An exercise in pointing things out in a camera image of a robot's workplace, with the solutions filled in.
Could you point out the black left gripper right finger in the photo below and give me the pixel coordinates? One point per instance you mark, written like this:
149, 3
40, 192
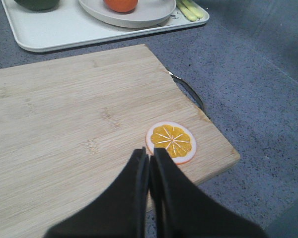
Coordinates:
182, 210

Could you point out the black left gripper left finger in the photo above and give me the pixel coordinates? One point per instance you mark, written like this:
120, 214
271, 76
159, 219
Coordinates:
119, 212

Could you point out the beige round plate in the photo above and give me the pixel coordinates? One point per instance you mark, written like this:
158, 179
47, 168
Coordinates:
146, 14

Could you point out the orange mandarin fruit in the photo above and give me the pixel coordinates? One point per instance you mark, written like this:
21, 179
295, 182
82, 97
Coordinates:
121, 6

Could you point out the white bear-print tray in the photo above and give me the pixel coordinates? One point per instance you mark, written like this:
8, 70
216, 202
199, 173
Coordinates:
68, 25

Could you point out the orange slice toy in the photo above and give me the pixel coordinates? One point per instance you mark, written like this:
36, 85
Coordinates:
176, 139

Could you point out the wooden cutting board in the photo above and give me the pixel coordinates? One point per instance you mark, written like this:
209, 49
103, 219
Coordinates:
68, 126

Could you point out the yellow plastic fork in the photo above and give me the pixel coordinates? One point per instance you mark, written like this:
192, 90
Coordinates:
190, 5

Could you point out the green lime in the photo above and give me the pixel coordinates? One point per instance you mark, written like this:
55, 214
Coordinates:
38, 5

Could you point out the metal cutting board handle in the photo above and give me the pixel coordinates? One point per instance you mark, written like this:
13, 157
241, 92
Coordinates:
189, 89

